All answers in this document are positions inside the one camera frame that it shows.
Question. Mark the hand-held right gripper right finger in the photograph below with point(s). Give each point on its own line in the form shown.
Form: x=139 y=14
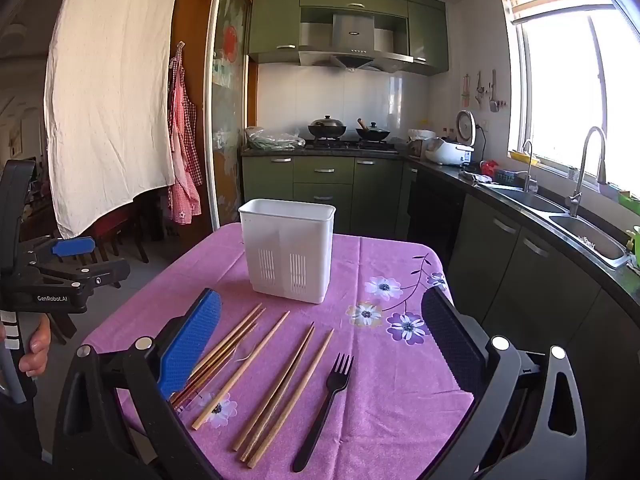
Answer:
x=450 y=345

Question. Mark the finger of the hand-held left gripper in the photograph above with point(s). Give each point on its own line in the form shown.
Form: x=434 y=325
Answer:
x=72 y=246
x=95 y=275

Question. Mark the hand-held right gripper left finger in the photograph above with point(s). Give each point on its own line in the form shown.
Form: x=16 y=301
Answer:
x=190 y=345

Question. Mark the brown ridged wooden chopstick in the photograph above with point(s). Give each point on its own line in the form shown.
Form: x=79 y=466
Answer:
x=242 y=335
x=241 y=325
x=235 y=350

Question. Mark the light smooth wooden chopstick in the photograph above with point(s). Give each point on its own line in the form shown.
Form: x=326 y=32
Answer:
x=241 y=370
x=270 y=410
x=289 y=400

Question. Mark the dark smooth wooden chopstick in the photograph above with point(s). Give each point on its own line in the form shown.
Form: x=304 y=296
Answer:
x=274 y=385

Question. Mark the black plastic fork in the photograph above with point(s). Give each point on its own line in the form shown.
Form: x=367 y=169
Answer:
x=336 y=382

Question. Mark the white plastic utensil holder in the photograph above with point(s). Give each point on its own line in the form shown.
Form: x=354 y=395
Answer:
x=285 y=240

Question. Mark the person's left hand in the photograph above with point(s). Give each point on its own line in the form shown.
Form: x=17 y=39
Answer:
x=36 y=357

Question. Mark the red cushioned wooden chair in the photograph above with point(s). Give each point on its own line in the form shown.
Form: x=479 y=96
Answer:
x=112 y=225

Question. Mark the pink floral tablecloth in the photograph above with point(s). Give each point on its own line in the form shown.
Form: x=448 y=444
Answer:
x=390 y=410

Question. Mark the dark lower cabinets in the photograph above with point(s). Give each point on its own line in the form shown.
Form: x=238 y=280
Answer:
x=500 y=270

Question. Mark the red checked apron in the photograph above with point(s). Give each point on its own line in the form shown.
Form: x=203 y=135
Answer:
x=182 y=160

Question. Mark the white hanging cloth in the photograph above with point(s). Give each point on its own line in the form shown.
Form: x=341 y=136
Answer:
x=110 y=85

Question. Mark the white rag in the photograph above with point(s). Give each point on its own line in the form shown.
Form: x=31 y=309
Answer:
x=475 y=176

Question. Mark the black countertop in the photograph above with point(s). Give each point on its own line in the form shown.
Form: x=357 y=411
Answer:
x=450 y=170

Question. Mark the steel double sink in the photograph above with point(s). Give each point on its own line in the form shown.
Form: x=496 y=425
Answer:
x=590 y=240

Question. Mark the blue basket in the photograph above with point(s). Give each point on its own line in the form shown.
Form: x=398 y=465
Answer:
x=506 y=177

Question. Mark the small steel faucet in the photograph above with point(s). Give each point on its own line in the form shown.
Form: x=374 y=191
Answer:
x=530 y=182

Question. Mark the red cup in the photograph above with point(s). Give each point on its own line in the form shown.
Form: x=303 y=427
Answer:
x=489 y=167

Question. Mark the white rice cooker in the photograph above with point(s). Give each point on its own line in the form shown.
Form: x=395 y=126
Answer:
x=450 y=152

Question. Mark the tall steel faucet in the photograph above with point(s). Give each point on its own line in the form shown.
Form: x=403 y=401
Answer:
x=576 y=195

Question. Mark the green lower cabinets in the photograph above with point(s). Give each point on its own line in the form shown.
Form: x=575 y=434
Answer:
x=320 y=195

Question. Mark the green cabinets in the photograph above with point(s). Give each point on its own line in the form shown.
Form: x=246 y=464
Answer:
x=272 y=20
x=320 y=195

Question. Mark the yellow sponge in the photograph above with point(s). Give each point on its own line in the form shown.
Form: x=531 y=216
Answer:
x=525 y=158

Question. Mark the white plastic bag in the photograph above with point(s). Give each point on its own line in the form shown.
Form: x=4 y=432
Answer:
x=420 y=136

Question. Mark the plastic bag of greens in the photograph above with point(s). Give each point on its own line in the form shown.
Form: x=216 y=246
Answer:
x=272 y=140

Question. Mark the gas stove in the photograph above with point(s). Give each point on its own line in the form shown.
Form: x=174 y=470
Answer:
x=350 y=145

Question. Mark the painted glass sliding door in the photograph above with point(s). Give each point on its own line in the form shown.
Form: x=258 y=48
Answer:
x=227 y=85

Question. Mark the black frying pan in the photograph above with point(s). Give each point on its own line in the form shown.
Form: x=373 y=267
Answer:
x=374 y=134

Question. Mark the hanging metal spatula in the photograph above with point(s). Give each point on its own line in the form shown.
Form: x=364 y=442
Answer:
x=494 y=105

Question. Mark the black wok with lid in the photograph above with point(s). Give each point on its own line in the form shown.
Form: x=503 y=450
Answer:
x=326 y=127

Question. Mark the hanging metal tool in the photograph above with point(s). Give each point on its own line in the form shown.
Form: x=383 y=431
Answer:
x=479 y=87

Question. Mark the window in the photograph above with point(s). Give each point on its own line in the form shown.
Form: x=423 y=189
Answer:
x=560 y=85

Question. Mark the green upper cabinets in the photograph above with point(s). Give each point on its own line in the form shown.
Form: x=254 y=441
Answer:
x=272 y=20

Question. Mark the steel range hood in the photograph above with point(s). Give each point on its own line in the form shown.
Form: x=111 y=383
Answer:
x=352 y=32

